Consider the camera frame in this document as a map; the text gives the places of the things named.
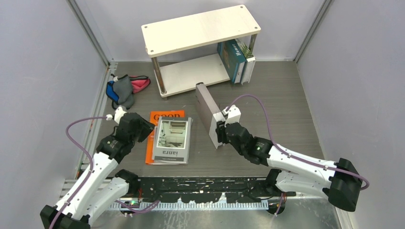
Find orange book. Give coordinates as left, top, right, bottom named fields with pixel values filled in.
left=145, top=110, right=185, bottom=165

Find grey white portfolio file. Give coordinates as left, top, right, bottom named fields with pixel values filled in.
left=196, top=82, right=227, bottom=149

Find photo magazine pages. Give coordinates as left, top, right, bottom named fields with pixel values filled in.
left=152, top=116, right=192, bottom=165

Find blue grey red cloth pile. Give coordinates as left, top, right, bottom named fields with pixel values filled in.
left=106, top=73, right=151, bottom=109

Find white Singularity book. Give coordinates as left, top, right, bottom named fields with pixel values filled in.
left=236, top=39, right=256, bottom=84

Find blue Humor book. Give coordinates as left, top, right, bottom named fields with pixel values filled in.
left=217, top=39, right=246, bottom=84

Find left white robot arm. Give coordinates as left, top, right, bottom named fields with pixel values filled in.
left=40, top=108, right=155, bottom=229

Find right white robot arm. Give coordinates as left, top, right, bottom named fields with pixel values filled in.
left=215, top=123, right=362, bottom=212

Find white two-tier shelf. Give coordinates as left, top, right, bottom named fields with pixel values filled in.
left=141, top=5, right=261, bottom=99

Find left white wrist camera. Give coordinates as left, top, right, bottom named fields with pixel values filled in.
left=106, top=105, right=127, bottom=124

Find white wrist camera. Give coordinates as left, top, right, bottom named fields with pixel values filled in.
left=222, top=105, right=241, bottom=126
left=106, top=105, right=127, bottom=124

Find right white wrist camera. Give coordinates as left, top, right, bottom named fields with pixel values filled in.
left=222, top=105, right=241, bottom=126

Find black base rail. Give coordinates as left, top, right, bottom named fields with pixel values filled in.
left=124, top=177, right=280, bottom=204

